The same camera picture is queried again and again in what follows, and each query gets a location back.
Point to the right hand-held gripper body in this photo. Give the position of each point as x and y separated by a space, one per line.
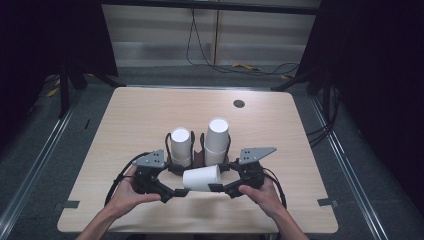
253 155

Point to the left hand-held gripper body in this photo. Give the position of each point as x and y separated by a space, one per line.
148 160

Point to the white paper cup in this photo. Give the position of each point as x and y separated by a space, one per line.
201 178
181 143
213 158
181 162
217 133

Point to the dark brown double cup holder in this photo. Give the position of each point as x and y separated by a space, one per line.
199 156

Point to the person's right hand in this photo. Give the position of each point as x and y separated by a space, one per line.
263 198

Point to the person's left hand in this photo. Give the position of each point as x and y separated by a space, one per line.
128 200

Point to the round grey table grommet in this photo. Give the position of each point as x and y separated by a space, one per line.
239 103

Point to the grey tape piece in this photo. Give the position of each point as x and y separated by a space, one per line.
68 204
327 202

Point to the yellow floor strip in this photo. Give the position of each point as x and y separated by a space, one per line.
246 67
52 92

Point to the black metal stand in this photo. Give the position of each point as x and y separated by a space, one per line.
63 93

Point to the thin dark pole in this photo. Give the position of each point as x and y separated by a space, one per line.
216 33

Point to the dark curtain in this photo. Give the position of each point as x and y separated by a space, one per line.
40 40
383 83

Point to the metal floor rail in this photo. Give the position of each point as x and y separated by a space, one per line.
43 150
343 156

